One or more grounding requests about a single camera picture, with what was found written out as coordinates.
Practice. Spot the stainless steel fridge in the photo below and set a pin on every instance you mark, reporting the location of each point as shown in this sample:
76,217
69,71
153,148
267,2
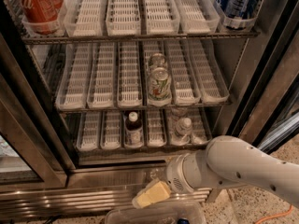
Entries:
43,173

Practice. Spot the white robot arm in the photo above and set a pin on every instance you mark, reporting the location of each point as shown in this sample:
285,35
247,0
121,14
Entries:
226,163

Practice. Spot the red cola can front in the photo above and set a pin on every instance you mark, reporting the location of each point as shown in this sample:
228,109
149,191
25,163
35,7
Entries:
41,15

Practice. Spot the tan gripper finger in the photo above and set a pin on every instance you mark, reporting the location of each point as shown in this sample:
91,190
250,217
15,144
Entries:
156,191

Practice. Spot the blue bottle cap in bin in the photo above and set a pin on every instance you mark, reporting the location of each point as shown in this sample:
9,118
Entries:
183,221

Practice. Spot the blue silver can middle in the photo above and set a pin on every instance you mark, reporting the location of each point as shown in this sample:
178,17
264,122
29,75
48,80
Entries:
236,8

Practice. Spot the wire shelf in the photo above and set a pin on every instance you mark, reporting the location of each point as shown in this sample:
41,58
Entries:
39,40
140,107

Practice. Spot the clear water bottle rear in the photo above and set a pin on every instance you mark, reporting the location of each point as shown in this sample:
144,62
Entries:
177,113

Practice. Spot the silver soda can rear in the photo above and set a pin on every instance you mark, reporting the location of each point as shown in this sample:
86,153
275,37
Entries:
157,60

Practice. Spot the dark bottle with white cap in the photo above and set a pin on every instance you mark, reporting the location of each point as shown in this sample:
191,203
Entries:
134,130

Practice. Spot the green white soda can front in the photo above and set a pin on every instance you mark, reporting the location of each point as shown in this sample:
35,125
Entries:
159,87

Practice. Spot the white tray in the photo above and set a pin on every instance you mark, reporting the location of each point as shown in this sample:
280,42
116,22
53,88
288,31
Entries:
88,132
185,91
156,129
111,131
161,17
123,17
101,88
85,17
207,72
74,85
129,78
197,16

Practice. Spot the clear water bottle front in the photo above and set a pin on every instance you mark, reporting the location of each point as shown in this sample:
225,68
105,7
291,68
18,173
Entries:
182,132

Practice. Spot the top wire shelf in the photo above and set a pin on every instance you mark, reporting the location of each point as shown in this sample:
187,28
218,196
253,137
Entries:
39,40

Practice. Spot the middle wire shelf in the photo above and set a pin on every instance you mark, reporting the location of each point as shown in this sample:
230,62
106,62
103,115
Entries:
140,107

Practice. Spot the clear plastic bin on floor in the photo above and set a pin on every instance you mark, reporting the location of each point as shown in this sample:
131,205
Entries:
159,213

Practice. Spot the clear water bottle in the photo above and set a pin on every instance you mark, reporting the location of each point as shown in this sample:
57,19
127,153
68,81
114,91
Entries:
177,113
182,132

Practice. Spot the fridge door right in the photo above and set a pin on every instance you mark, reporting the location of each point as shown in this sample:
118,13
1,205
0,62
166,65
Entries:
267,87

